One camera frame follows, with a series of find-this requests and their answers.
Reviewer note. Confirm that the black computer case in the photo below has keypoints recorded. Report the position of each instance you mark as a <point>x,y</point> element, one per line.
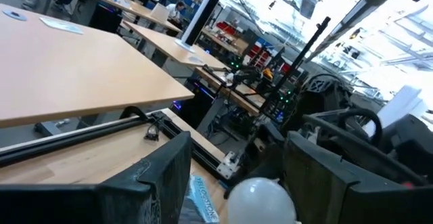
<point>105,17</point>

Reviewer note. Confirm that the black white tower appliance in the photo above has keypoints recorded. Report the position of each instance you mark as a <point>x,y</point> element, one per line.
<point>203,14</point>

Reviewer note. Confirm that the grey overhead frame beam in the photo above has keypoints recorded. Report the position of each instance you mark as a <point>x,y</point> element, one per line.
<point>358,14</point>

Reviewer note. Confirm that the black vertical pole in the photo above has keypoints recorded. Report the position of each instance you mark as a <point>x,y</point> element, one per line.
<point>299,61</point>

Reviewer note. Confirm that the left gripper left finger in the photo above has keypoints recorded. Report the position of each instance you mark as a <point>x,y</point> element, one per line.
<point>101,203</point>

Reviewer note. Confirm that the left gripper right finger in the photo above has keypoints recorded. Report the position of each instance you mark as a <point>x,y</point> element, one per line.
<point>338,197</point>

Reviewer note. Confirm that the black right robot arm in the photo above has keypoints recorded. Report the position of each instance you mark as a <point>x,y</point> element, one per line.
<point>324,102</point>

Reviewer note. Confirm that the background robot station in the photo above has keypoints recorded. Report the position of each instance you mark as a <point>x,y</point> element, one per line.
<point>243,75</point>

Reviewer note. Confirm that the red storage bins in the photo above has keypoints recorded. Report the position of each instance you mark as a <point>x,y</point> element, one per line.
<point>226,27</point>

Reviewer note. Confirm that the beige wooden office table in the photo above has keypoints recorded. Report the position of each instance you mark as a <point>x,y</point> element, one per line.
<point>84,68</point>

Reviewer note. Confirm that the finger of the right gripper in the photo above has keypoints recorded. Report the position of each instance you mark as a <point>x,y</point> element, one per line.
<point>270,173</point>
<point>242,181</point>

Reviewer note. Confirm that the open laptop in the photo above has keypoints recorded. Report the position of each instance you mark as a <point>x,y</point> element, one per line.
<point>159,12</point>

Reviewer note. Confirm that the black aluminium rail frame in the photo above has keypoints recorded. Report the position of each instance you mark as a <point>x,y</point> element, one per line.
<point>67,142</point>

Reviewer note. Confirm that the white lightbulb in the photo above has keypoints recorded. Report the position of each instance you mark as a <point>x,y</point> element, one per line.
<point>260,203</point>

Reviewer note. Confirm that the white paper card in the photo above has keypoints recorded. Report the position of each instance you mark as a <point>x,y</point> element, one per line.
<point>61,25</point>

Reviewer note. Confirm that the silver frame bracket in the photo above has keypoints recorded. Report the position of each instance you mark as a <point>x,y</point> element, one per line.
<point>228,166</point>

